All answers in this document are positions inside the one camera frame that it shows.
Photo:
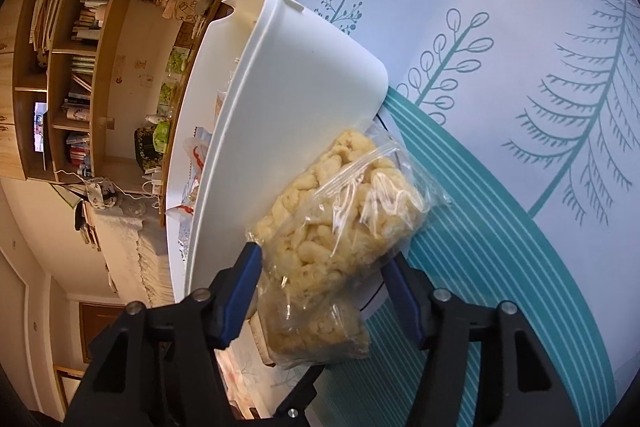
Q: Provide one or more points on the wooden bookshelf hutch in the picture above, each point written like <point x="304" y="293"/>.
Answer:
<point x="110" y="72"/>

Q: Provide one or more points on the clear packet with red edge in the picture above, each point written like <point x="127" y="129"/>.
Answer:
<point x="197" y="154"/>

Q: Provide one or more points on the rows of shelf books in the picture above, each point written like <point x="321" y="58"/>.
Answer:
<point x="82" y="32"/>

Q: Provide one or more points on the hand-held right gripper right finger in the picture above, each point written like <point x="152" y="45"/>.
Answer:
<point x="402" y="307"/>

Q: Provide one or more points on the green wipes pack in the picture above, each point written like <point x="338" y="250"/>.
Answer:
<point x="162" y="136"/>

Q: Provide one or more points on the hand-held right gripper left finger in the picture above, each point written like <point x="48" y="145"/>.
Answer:
<point x="239" y="302"/>

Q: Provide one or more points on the printed cardboard box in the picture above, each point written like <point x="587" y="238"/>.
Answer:
<point x="189" y="3"/>

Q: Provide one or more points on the clear bag of puffed snacks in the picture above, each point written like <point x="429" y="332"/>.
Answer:
<point x="335" y="227"/>

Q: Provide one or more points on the white lace cover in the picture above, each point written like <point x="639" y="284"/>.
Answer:
<point x="135" y="252"/>

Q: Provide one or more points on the wooden door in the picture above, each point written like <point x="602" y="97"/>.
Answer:
<point x="100" y="332"/>

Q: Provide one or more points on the framed picture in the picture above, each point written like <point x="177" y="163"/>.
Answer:
<point x="40" y="127"/>

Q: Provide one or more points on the green photo cards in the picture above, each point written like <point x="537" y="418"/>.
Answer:
<point x="174" y="82"/>

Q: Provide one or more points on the tree print tablecloth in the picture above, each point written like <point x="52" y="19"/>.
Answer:
<point x="500" y="107"/>

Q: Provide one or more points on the wooden desk with drawers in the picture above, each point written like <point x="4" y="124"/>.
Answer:
<point x="192" y="72"/>

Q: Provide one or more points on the patterned cloth bag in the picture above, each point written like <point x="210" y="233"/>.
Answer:
<point x="102" y="194"/>

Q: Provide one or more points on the white power strip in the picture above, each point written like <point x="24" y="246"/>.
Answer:
<point x="152" y="188"/>

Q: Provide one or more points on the dark patterned pencil case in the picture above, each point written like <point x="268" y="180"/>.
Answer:
<point x="147" y="149"/>

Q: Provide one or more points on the white plastic bin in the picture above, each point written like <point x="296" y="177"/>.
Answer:
<point x="300" y="107"/>

